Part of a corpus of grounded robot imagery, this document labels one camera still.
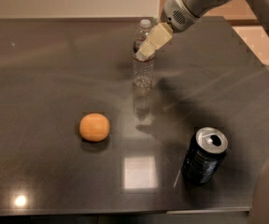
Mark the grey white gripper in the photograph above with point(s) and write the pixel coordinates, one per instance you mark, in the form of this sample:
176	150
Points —
176	17

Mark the clear plastic water bottle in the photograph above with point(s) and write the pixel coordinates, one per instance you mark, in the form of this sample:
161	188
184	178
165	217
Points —
142	70

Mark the dark blue pepsi can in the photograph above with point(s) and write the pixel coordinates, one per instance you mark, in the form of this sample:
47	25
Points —
207	149

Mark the orange fruit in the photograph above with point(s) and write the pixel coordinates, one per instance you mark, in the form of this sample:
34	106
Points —
94	127

